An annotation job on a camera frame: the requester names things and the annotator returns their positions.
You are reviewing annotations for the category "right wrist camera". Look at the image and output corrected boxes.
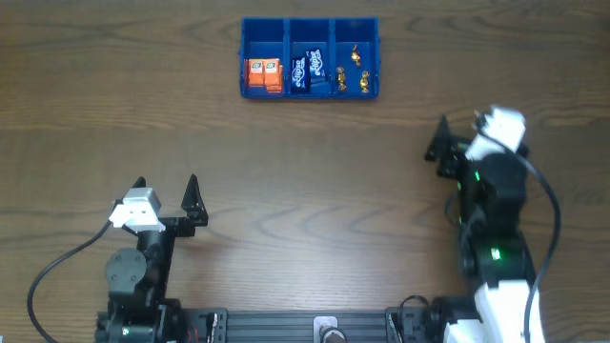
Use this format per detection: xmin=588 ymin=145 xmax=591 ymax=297
xmin=464 ymin=105 xmax=528 ymax=162

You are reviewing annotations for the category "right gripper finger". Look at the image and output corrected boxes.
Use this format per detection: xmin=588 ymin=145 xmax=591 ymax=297
xmin=424 ymin=114 xmax=453 ymax=163

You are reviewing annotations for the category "mounting rail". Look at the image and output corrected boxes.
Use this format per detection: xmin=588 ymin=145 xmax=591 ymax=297
xmin=183 ymin=294 xmax=433 ymax=343

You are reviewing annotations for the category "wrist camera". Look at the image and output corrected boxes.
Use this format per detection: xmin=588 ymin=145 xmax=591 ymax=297
xmin=108 ymin=187 xmax=167 ymax=233
xmin=464 ymin=105 xmax=528 ymax=162

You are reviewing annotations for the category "blue candy pack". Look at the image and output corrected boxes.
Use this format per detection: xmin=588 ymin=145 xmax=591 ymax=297
xmin=305 ymin=48 xmax=329 ymax=83
xmin=290 ymin=56 xmax=312 ymax=94

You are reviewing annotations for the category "orange candy box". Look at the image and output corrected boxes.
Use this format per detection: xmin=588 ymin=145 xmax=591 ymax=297
xmin=262 ymin=57 xmax=285 ymax=94
xmin=244 ymin=58 xmax=266 ymax=89

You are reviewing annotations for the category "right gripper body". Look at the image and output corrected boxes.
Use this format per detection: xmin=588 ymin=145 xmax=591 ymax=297
xmin=437 ymin=136 xmax=473 ymax=180

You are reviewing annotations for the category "blue tray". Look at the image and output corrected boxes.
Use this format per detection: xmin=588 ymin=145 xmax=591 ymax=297
xmin=239 ymin=16 xmax=382 ymax=101

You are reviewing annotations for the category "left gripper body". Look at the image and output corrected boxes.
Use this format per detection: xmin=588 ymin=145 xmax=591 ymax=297
xmin=159 ymin=215 xmax=197 ymax=238

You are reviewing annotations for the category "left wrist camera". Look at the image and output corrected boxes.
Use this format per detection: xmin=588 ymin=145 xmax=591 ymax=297
xmin=108 ymin=187 xmax=167 ymax=233

